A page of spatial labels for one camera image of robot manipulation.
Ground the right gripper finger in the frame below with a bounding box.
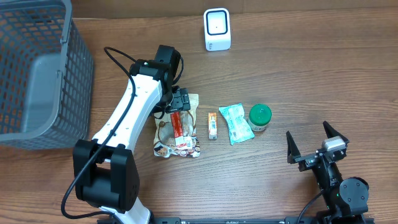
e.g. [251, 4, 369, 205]
[323, 121, 349, 144]
[286, 131, 301, 164]

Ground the green lid jar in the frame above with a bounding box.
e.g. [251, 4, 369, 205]
[247, 104, 272, 132]

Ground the teal wet wipes pack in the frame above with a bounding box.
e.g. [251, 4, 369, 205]
[219, 103, 254, 146]

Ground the orange Kleenex tissue pack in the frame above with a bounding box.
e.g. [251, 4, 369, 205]
[208, 113, 218, 140]

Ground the red snack stick packet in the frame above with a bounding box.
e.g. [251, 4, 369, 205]
[170, 112, 193, 150]

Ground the beige snack pouch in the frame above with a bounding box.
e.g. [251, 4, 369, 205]
[154, 94, 201, 158]

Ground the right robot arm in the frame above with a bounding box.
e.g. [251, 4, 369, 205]
[286, 121, 374, 223]

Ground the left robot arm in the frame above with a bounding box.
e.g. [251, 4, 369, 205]
[61, 45, 190, 223]

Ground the white barcode scanner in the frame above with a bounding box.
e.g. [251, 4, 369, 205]
[203, 7, 231, 52]

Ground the grey plastic mesh basket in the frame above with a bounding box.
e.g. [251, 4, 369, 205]
[1, 1, 94, 150]

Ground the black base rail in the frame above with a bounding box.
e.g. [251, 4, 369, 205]
[96, 217, 375, 224]

